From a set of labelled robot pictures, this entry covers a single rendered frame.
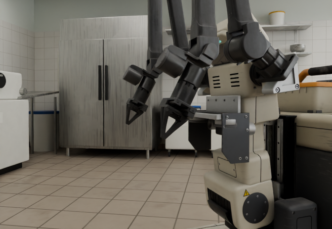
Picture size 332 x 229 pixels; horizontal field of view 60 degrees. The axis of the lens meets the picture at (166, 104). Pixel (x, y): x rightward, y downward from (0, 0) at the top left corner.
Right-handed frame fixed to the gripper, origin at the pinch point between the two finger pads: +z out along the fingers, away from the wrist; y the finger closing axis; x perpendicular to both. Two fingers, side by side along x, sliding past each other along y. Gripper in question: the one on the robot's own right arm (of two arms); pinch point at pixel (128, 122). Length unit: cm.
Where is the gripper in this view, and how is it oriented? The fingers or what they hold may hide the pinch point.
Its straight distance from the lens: 115.9
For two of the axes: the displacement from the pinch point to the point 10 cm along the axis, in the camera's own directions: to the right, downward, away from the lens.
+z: -4.3, 8.9, -1.3
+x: 8.3, 4.5, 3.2
